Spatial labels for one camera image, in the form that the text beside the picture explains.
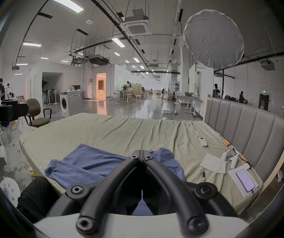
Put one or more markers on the blue shirt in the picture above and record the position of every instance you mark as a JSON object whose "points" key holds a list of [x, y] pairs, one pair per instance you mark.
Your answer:
{"points": [[89, 162]]}

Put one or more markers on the white round device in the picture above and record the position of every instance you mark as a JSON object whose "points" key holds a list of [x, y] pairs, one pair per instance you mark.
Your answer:
{"points": [[9, 191]]}

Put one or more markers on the white remote control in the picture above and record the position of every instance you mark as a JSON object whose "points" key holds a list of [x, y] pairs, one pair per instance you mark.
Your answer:
{"points": [[203, 141]]}

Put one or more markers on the phone with pink screen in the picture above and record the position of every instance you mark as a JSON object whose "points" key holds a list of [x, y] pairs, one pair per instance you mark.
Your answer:
{"points": [[246, 180]]}

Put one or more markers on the grey padded headboard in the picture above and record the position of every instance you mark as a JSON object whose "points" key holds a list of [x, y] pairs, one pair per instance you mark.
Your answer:
{"points": [[251, 130]]}

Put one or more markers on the person's legs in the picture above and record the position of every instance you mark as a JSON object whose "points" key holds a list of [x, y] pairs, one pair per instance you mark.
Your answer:
{"points": [[37, 197]]}

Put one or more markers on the white paper sheet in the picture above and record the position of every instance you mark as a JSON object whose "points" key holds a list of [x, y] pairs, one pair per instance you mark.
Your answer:
{"points": [[212, 163]]}

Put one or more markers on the white washing machine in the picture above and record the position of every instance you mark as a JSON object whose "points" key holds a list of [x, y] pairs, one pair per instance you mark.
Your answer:
{"points": [[70, 104]]}

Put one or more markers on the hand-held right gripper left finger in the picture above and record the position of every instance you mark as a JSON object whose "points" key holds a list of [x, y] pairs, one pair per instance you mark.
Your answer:
{"points": [[99, 194]]}

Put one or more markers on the white hand controller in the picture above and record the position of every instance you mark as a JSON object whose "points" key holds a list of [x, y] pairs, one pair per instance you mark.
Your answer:
{"points": [[225, 155], [234, 161]]}

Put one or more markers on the wooden sticks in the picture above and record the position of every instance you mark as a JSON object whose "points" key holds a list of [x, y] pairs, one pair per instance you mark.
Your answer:
{"points": [[226, 142]]}

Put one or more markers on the small white carton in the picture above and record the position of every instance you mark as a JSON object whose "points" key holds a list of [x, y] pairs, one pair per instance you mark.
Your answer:
{"points": [[167, 111]]}

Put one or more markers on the round white softbox lamp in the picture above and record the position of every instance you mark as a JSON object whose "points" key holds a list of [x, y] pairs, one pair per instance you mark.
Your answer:
{"points": [[213, 38]]}

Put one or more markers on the white desk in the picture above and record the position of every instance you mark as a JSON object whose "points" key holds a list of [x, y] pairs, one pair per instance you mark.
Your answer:
{"points": [[189, 100]]}

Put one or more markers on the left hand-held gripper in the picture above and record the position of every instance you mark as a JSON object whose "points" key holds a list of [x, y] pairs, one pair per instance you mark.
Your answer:
{"points": [[6, 113]]}

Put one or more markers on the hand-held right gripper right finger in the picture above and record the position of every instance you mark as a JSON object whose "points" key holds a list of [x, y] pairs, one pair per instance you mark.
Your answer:
{"points": [[181, 194]]}

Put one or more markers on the bed with beige sheet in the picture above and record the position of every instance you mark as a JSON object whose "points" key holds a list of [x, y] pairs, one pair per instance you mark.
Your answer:
{"points": [[132, 130]]}

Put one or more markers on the black pen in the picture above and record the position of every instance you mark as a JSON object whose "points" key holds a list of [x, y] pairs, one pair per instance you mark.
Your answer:
{"points": [[203, 176]]}

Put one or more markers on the brown office chair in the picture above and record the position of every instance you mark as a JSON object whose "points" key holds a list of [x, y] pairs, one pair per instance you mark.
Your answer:
{"points": [[34, 108]]}

